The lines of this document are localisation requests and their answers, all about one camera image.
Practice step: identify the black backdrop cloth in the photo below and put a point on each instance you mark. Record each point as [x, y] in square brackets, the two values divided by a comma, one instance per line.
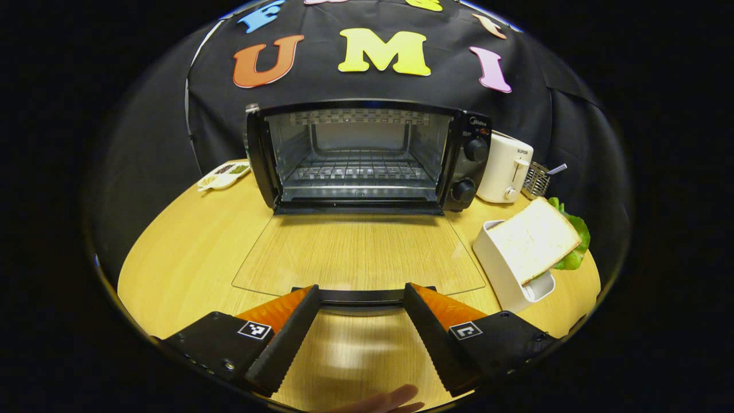
[321, 86]

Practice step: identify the white divided spice dish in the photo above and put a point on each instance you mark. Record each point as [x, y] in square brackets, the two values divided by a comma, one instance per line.
[223, 175]

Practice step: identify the white toaster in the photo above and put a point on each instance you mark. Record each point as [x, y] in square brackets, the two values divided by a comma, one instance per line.
[502, 166]

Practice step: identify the white plastic container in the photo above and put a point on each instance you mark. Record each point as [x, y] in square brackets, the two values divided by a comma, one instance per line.
[504, 281]

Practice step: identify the lettuce sandwich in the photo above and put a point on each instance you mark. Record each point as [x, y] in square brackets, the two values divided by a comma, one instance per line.
[533, 238]

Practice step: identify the metal spoon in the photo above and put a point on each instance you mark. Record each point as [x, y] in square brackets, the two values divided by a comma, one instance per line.
[557, 169]

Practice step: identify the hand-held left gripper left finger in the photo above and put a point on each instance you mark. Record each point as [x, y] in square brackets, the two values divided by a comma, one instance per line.
[287, 347]

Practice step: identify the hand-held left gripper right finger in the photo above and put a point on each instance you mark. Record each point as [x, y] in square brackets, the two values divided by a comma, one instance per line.
[436, 347]

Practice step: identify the black electric oven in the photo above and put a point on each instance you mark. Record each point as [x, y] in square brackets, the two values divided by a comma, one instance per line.
[467, 166]

